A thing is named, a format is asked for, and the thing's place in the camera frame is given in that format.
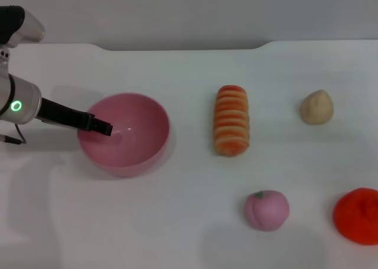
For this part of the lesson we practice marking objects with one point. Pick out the orange striped bread roll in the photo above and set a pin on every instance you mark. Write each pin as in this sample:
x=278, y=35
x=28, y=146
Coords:
x=231, y=121

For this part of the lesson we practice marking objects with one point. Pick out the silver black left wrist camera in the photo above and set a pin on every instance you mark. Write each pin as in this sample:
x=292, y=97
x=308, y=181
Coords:
x=17, y=23

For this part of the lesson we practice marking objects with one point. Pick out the small beige bun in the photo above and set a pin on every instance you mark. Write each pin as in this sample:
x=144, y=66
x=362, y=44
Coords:
x=317, y=108

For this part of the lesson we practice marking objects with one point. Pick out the pink plastic bowl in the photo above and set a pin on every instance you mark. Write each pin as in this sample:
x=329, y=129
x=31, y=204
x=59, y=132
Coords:
x=138, y=150

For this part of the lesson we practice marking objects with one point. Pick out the red orange tangerine toy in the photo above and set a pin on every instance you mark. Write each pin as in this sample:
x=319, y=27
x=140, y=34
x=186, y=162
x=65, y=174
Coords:
x=357, y=218

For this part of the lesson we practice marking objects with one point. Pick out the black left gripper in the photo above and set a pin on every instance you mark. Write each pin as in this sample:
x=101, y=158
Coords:
x=65, y=113

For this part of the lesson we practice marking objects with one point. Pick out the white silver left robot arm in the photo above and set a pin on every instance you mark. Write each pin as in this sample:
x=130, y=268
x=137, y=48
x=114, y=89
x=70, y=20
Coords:
x=20, y=97

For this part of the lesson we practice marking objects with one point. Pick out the silver left camera mount bracket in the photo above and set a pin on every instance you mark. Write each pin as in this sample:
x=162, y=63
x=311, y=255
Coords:
x=4, y=59

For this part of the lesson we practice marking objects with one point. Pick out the pink peach toy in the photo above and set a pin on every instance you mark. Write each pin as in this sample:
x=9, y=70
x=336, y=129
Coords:
x=265, y=211

